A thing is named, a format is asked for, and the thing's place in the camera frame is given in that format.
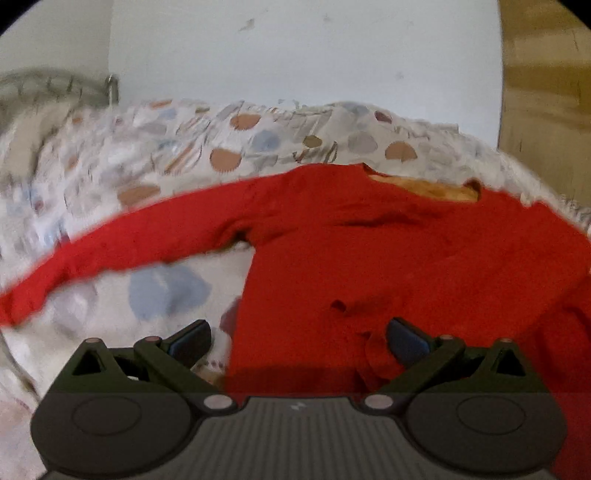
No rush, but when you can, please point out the red long-sleeve shirt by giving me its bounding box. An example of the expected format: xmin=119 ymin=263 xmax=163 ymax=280
xmin=1 ymin=164 xmax=590 ymax=479

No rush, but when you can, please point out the patterned beige quilt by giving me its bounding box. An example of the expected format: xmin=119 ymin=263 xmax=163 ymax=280
xmin=1 ymin=100 xmax=590 ymax=479

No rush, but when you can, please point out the wooden wardrobe panel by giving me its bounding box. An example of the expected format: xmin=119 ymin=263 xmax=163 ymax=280
xmin=499 ymin=1 xmax=590 ymax=205

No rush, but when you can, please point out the metal bed headboard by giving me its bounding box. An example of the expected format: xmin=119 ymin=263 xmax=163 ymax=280
xmin=1 ymin=68 xmax=119 ymax=111

